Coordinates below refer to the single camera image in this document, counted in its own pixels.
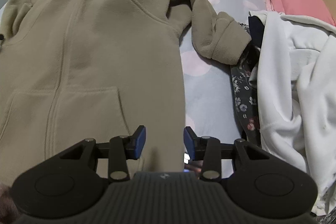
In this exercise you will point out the white sweatshirt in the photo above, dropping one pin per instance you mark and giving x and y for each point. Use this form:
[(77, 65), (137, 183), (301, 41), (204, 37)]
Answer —
[(288, 98)]

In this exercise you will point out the dark navy cloth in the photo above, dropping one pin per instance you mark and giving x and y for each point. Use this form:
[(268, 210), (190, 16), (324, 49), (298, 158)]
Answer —
[(256, 29)]

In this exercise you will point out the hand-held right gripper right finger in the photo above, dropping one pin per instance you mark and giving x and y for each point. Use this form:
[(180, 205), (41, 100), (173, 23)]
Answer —
[(189, 144)]

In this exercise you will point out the khaki fleece hoodie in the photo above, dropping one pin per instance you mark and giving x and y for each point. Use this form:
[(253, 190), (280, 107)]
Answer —
[(92, 43)]

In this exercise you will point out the dark floral cloth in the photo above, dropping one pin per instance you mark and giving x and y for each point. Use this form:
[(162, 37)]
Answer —
[(242, 98)]

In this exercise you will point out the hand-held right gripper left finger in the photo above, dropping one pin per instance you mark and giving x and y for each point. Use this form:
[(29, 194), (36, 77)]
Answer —
[(140, 141)]

